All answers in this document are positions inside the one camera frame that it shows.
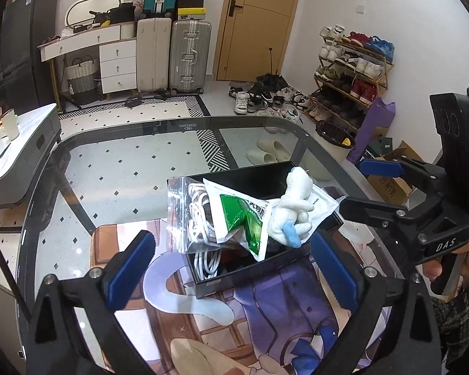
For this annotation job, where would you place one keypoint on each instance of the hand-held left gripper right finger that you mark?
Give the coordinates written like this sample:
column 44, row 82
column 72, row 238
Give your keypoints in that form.
column 336, row 273

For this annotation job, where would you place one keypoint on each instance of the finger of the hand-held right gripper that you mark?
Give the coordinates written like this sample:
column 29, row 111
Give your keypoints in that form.
column 375, row 211
column 381, row 168

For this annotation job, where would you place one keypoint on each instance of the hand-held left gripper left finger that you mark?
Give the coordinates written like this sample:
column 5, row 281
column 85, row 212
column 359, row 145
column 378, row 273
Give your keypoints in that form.
column 127, row 271

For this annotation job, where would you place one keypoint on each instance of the white plastic packet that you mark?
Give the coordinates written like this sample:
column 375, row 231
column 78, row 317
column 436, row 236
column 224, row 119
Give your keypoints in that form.
column 322, row 207

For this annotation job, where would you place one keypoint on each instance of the white blue plush toy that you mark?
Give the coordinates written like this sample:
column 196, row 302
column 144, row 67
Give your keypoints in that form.
column 295, row 199

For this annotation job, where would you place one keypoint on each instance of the green white medicine sachet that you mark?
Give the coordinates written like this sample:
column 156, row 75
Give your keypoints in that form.
column 242, row 222

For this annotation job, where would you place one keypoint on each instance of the black cardboard box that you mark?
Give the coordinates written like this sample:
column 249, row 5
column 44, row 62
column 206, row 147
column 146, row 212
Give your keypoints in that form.
column 254, row 181

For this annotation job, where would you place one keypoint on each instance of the person's right forearm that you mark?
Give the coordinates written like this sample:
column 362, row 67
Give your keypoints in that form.
column 461, row 320

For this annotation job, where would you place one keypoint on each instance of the open cardboard box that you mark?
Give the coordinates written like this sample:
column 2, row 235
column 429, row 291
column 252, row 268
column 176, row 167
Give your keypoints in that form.
column 391, row 187

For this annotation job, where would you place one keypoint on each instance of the purple yoga mat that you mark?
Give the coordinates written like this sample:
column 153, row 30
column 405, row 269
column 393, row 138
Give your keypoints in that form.
column 371, row 129

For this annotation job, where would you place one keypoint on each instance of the beige trash bin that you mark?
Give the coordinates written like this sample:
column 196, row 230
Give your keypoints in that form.
column 334, row 140

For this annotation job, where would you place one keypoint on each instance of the printed cartoon desk mat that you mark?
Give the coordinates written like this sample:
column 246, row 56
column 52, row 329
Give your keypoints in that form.
column 265, row 320

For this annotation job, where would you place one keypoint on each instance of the wooden shoe rack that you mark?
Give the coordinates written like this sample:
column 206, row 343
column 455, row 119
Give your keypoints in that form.
column 385, row 71

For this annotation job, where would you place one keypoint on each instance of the beige slipper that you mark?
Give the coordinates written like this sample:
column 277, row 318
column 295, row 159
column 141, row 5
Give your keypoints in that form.
column 260, row 157
column 277, row 148

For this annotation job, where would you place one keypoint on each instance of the scattered sneakers group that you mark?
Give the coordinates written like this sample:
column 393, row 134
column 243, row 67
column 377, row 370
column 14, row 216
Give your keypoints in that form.
column 265, row 101

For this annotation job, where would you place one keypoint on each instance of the grey side cabinet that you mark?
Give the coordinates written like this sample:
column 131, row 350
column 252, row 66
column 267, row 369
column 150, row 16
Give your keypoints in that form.
column 0, row 320

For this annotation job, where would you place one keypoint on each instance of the black umbrella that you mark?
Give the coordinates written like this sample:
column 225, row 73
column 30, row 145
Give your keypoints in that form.
column 269, row 80

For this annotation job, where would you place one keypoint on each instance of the white grey coffee table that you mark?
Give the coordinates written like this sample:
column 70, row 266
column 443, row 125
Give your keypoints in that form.
column 23, row 156

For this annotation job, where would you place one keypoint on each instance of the black white patterned rug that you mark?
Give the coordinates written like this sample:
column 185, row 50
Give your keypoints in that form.
column 179, row 105

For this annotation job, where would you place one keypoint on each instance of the wooden door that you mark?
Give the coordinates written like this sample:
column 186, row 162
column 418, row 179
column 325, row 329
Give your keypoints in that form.
column 258, row 27

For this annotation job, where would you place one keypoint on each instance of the cream cup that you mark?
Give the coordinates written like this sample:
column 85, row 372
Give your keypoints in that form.
column 9, row 125

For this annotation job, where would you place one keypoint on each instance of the woven laundry basket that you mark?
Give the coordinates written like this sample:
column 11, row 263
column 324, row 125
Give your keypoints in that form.
column 81, row 82

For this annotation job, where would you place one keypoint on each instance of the white dressing table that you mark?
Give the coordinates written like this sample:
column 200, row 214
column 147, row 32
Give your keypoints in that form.
column 117, row 66

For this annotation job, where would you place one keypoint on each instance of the beige suitcase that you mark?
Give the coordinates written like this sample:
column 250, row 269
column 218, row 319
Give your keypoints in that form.
column 153, row 54

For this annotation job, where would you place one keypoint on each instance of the silver suitcase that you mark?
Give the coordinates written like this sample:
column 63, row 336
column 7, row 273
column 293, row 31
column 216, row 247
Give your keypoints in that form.
column 189, row 56

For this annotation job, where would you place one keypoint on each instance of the yellow black shoe box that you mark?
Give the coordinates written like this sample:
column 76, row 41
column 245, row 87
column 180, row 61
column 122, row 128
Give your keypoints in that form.
column 191, row 13

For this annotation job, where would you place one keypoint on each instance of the grey refrigerator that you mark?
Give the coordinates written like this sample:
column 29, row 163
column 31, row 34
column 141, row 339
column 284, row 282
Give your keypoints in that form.
column 27, row 47

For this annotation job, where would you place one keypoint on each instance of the plain black shoe box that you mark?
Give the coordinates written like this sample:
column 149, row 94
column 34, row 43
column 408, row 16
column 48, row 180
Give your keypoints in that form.
column 190, row 2

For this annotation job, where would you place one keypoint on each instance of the black handbag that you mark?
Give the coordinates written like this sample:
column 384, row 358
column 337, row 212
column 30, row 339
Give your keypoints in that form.
column 122, row 13

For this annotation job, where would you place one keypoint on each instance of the oval white-framed mirror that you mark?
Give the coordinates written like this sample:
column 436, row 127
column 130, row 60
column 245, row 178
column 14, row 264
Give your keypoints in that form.
column 90, row 9

